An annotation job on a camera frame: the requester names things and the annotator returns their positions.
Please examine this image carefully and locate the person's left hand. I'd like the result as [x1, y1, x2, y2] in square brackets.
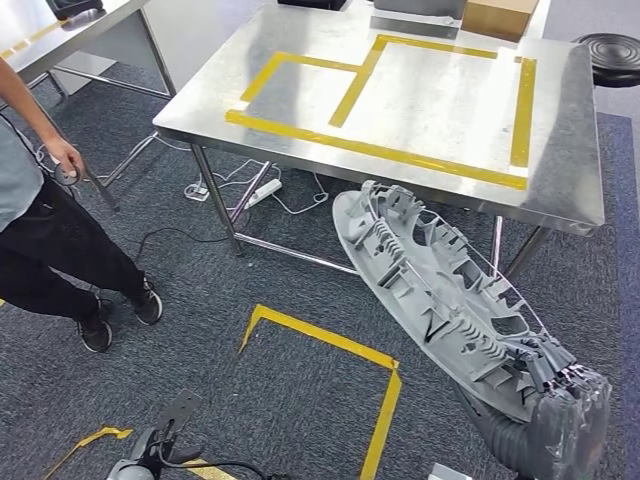
[45, 135, 87, 183]

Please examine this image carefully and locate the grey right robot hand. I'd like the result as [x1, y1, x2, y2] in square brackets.
[517, 337, 614, 480]

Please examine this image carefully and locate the black round handheld controller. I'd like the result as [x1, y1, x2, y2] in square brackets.
[54, 162, 82, 188]

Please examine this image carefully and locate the grey plastic wheel hubcap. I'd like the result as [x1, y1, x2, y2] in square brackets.
[332, 180, 578, 425]

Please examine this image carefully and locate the stainless steel workbench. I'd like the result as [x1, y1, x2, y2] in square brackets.
[152, 0, 606, 280]

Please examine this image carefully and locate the yellow tape on workbench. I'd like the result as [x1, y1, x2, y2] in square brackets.
[225, 34, 537, 192]

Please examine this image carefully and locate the standing person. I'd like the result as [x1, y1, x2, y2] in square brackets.
[0, 58, 164, 354]

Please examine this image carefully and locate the steel side table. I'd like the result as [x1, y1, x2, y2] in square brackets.
[0, 0, 176, 215]

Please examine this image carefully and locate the black device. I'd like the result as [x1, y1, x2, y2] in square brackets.
[45, 0, 103, 21]
[277, 0, 349, 11]

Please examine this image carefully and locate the white power strip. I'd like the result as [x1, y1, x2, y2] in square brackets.
[244, 178, 284, 211]

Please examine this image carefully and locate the peeled yellow floor tape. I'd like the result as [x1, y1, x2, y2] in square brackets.
[45, 427, 134, 480]

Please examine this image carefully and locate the black round stool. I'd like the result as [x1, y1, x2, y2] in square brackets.
[574, 33, 640, 89]

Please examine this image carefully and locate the brown cardboard box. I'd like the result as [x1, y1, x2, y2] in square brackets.
[460, 0, 540, 43]

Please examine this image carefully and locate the grey metal box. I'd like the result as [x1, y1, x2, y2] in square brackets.
[372, 0, 469, 21]

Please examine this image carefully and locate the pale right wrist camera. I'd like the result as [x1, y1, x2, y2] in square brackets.
[427, 462, 473, 480]

